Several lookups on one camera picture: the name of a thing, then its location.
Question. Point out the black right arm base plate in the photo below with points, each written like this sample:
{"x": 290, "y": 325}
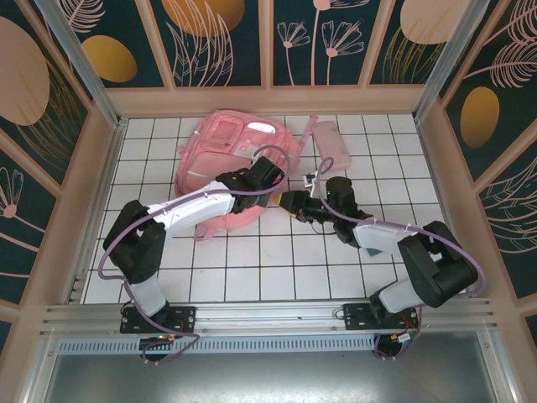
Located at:
{"x": 356, "y": 317}

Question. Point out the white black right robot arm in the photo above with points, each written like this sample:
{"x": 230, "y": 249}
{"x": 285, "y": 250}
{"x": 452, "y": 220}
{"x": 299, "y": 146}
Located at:
{"x": 377, "y": 239}

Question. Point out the aluminium corner post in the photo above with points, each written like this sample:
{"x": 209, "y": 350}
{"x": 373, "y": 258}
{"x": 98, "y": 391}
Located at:
{"x": 444, "y": 63}
{"x": 84, "y": 63}

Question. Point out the aluminium mounting rail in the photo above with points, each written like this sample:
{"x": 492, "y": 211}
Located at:
{"x": 268, "y": 312}

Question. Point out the aluminium side rail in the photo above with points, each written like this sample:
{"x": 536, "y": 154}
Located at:
{"x": 109, "y": 168}

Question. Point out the pink pencil case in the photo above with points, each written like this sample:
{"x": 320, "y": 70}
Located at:
{"x": 333, "y": 144}

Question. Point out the pink school backpack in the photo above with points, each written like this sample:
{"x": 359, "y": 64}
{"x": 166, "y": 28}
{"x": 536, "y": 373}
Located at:
{"x": 210, "y": 159}

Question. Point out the grey metal sheet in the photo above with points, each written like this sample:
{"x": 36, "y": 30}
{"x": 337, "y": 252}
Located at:
{"x": 268, "y": 378}

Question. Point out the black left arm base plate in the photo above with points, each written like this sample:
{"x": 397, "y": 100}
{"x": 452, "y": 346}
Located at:
{"x": 184, "y": 319}

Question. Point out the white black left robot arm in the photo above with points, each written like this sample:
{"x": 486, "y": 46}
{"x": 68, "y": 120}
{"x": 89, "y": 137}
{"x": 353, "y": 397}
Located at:
{"x": 193, "y": 210}

